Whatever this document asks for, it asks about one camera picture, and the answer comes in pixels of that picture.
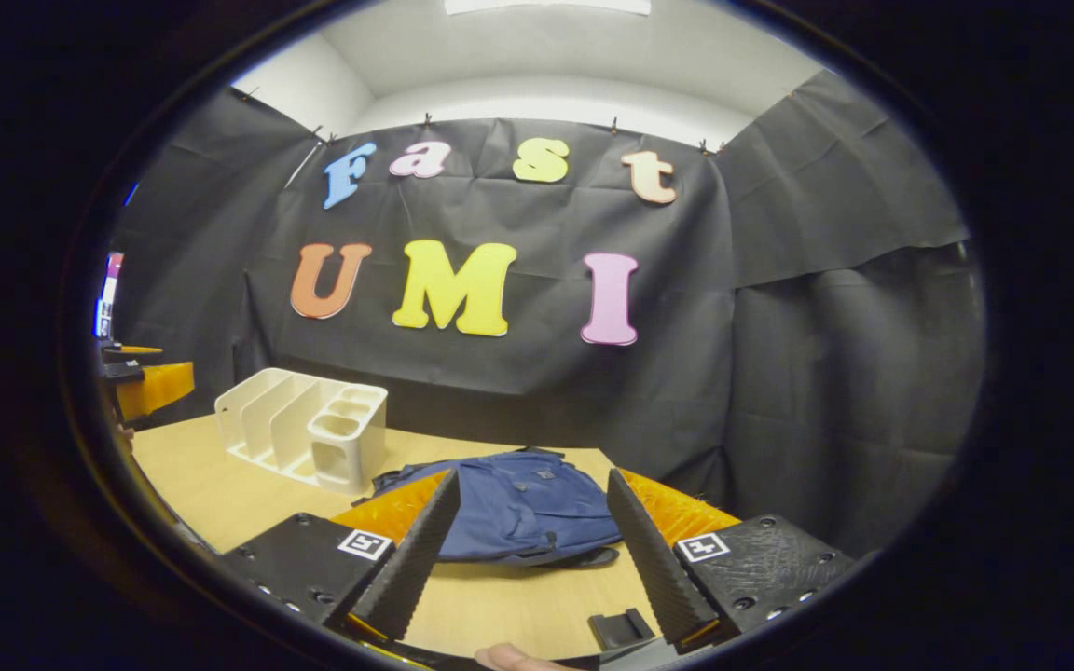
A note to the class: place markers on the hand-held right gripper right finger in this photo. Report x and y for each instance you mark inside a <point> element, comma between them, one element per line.
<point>654,559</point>

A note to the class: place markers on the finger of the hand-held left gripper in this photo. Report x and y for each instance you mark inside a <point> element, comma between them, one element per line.
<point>159,387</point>
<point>131,352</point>

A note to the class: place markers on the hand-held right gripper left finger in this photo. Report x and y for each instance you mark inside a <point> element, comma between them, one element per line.
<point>416,554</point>

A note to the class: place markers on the blue schoolbag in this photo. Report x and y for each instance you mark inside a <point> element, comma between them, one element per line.
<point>518,503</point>

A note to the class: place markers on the white plastic bookshelf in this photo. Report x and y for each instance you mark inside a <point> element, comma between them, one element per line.
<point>341,447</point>

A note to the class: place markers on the computer monitor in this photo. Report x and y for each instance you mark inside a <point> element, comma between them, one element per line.
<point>108,294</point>

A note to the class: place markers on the black backdrop cloth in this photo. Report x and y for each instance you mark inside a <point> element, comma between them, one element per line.
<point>779,373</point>

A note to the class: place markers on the thin white strip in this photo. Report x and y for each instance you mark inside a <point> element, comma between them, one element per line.
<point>303,164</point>

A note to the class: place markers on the ceiling light panel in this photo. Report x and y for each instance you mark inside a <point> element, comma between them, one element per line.
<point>546,6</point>

